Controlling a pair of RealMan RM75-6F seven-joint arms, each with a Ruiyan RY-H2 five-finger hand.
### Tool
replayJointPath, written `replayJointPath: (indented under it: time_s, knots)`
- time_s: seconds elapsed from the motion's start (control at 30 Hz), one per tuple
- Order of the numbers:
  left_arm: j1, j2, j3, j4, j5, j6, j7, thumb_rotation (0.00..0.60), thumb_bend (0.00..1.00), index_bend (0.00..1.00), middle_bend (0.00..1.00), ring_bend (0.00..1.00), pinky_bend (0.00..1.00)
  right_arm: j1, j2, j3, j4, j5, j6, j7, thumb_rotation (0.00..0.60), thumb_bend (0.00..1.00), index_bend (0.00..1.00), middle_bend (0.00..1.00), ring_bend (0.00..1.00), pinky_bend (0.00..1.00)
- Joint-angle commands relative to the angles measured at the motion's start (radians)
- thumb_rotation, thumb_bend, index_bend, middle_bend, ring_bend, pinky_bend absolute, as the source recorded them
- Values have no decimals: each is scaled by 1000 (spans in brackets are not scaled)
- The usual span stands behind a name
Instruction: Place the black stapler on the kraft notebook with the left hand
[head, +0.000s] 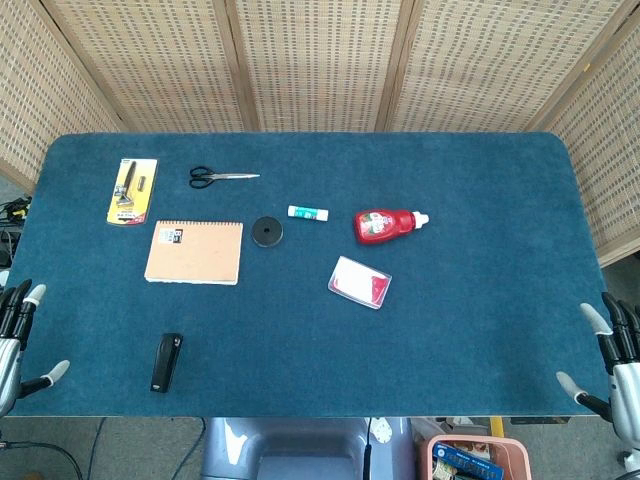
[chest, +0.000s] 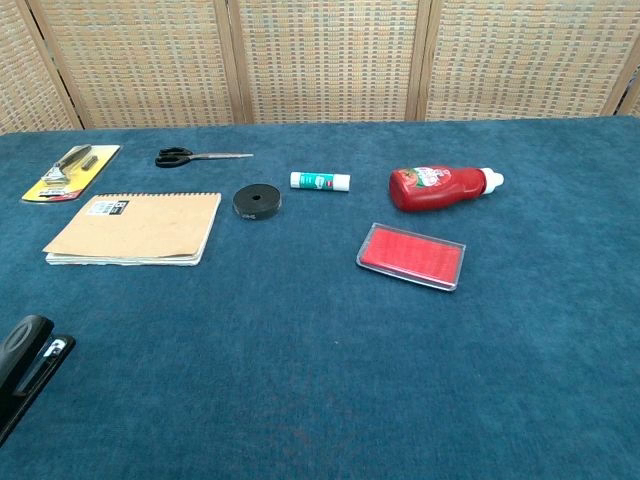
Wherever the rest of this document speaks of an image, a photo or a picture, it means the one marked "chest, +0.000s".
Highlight brown spiral notebook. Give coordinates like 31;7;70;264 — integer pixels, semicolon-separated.
42;191;223;267

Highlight yellow blister pack with tool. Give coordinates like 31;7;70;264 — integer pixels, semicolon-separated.
20;143;122;204

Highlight black stapler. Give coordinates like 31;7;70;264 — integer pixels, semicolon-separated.
0;314;77;446

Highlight blue table cloth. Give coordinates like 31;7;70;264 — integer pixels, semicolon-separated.
0;114;640;480

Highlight black tape roll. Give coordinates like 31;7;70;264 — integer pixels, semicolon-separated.
232;184;283;222

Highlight white green glue stick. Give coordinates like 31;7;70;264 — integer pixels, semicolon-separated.
289;171;352;192

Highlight black handled scissors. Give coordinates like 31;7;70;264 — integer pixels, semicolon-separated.
154;146;255;169

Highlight woven wooden folding screen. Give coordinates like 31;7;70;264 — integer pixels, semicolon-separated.
0;0;640;136

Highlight red ink stamp pad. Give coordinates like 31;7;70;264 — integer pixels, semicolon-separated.
355;222;467;293

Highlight red ketchup bottle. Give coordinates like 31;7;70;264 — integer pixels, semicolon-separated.
388;165;505;213

